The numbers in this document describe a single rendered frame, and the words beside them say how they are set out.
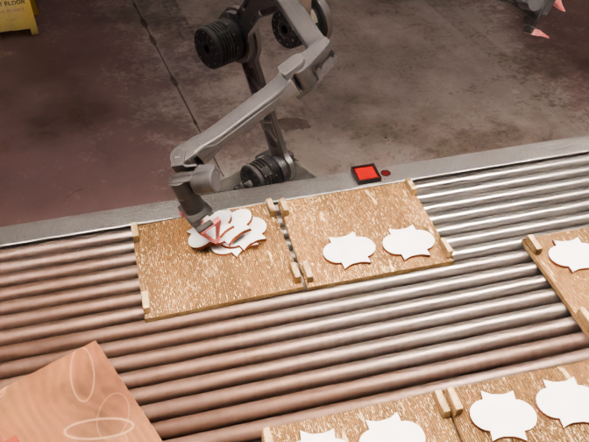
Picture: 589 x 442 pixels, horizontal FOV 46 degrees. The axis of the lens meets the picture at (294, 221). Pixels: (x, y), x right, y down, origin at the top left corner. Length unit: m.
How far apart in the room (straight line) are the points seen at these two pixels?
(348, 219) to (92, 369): 0.84
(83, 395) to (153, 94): 3.03
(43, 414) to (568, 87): 3.82
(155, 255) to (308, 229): 0.43
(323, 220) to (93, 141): 2.27
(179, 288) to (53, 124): 2.55
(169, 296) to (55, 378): 0.39
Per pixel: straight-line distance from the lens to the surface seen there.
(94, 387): 1.56
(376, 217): 2.02
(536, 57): 4.94
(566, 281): 1.96
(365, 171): 2.19
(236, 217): 1.94
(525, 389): 1.70
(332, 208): 2.04
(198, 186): 1.76
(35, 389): 1.59
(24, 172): 3.94
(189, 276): 1.86
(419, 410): 1.61
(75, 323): 1.84
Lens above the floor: 2.28
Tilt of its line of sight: 42 degrees down
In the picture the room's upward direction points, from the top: straight up
